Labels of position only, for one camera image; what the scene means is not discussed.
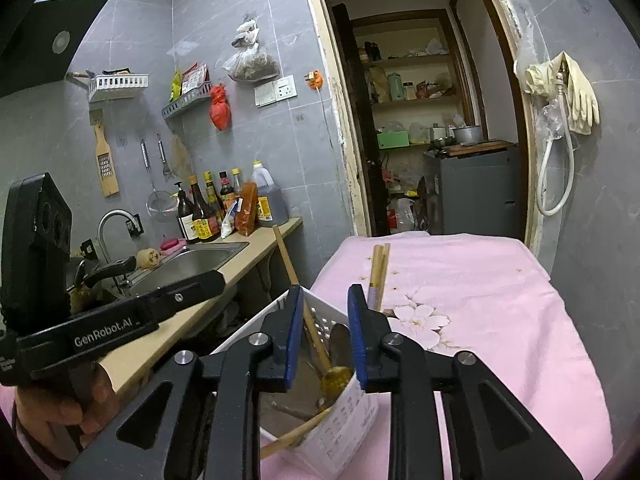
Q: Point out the large dark vinegar jug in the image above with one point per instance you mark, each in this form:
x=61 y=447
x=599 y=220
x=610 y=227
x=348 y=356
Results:
x=272 y=200

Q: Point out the pink soap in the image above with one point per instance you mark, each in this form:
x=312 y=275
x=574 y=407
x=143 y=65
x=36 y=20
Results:
x=174 y=246

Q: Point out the orange power plug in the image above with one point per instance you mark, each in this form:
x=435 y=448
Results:
x=315 y=80

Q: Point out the dark wooden door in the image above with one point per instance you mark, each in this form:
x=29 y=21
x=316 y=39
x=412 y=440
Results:
x=355 y=110

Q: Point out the wooden shelf unit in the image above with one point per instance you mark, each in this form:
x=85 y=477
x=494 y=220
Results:
x=415 y=62

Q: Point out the white perforated utensil basket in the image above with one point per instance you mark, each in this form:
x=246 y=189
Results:
x=340 y=440

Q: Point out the red seasoning packets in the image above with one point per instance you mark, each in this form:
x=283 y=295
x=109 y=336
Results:
x=195 y=77

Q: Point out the small sauce bottle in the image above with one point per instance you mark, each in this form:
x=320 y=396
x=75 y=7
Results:
x=236 y=180

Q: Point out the white wall socket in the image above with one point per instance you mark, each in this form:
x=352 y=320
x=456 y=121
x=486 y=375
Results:
x=285 y=87

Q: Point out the green thermos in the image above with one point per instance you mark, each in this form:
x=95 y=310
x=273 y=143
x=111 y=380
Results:
x=395 y=87

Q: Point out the dark pump bottle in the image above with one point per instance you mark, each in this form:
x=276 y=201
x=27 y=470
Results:
x=185 y=220

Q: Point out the soy sauce bottle yellow label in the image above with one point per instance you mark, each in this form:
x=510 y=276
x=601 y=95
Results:
x=204 y=222

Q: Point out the pink floral tablecloth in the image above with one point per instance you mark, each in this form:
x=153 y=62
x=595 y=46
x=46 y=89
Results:
x=490 y=310

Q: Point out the beige round scrubber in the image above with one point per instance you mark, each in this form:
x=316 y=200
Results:
x=150 y=259

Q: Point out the person's left hand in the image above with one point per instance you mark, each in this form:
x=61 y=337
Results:
x=50 y=410

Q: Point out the metal peeler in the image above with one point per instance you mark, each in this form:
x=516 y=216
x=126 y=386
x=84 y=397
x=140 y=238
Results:
x=164 y=157

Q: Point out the weathered door frame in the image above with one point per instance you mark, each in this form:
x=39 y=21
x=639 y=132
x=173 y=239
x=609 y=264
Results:
x=330 y=110

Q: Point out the cream rubber glove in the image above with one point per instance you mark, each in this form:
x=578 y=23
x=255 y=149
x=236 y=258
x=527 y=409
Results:
x=537 y=75
x=582 y=95

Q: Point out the grey wall shelf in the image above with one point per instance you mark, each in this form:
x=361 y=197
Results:
x=185 y=105

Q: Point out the wooden cutting board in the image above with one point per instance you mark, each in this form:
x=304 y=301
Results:
x=480 y=147

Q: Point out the black range hood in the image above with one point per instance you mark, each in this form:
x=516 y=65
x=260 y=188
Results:
x=45 y=25

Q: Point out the red plastic bag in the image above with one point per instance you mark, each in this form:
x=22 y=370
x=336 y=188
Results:
x=220 y=110

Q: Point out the white wall rack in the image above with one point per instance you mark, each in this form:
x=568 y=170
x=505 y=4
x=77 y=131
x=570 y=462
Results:
x=119 y=87

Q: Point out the plastic bags on floor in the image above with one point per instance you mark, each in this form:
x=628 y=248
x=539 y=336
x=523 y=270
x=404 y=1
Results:
x=402 y=215

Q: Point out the dark sauce bottle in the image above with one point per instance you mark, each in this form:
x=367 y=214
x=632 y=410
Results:
x=214 y=200
x=227 y=190

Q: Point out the white seasoning packet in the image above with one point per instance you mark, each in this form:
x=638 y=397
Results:
x=229 y=222

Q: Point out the gold spoon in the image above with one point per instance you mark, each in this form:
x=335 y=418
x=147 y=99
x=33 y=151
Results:
x=336 y=380

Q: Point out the grey cabinet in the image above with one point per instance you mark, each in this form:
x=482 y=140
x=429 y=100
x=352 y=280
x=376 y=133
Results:
x=475 y=190

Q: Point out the black wok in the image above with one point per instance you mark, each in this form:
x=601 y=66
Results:
x=107 y=272

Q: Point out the small hanging plastic bag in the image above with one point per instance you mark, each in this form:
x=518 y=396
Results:
x=246 y=35

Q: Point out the clear plastic bag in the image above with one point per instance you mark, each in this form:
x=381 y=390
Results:
x=552 y=117

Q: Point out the small lidded pot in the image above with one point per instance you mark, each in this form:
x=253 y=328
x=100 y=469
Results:
x=440 y=135

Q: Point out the wooden grater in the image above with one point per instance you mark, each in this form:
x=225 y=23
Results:
x=106 y=165

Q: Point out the black wall socket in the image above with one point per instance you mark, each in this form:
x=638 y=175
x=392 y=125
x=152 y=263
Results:
x=135 y=225

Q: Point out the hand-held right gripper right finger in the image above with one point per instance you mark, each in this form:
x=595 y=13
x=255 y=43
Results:
x=357 y=340

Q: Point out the green box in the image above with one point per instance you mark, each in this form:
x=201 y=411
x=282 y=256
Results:
x=392 y=139

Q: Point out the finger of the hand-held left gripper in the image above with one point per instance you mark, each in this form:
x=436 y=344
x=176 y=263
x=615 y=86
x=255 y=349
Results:
x=185 y=295

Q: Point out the yellow seasoning packet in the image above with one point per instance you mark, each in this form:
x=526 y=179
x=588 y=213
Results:
x=176 y=85

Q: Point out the clear bag of dried goods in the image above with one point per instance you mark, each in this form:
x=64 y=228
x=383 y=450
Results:
x=252 y=65

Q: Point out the large silver spoon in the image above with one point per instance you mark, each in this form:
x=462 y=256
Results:
x=340 y=345

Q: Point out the steel sink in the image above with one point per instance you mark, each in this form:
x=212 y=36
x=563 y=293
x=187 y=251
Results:
x=195 y=262

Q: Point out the white wall switch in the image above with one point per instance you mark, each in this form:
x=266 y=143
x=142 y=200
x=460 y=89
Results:
x=264 y=95

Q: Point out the metal pot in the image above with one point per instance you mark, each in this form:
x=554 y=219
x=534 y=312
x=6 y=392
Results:
x=467 y=135

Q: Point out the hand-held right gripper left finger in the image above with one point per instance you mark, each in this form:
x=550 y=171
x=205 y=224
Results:
x=295 y=340

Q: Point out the metal strainer ladle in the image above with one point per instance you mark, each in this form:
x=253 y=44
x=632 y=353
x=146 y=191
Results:
x=161 y=207

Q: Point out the beige kitchen counter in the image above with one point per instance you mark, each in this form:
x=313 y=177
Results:
x=260 y=245

